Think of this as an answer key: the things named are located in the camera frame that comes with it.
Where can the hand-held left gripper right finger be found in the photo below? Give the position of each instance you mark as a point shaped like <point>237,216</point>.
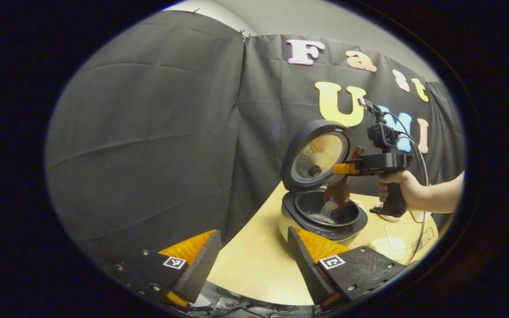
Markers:
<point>307,269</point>

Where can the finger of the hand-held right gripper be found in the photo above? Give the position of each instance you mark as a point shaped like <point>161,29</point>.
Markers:
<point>345,168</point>

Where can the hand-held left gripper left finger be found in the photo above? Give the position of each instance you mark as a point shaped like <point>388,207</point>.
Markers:
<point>199,269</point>

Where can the dark brown wooden spoon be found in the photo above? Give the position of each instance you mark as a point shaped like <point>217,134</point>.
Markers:
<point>337,192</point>

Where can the black silver rice cooker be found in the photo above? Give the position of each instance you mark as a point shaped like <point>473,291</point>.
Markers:
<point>320,229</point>

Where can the white rice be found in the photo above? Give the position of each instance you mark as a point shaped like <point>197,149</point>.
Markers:
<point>387,246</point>

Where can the clear ribbed chopstick holder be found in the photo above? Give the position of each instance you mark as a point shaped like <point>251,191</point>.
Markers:
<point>427,236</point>

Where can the clear glass tray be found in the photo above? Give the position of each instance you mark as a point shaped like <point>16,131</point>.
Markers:
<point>409,234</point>

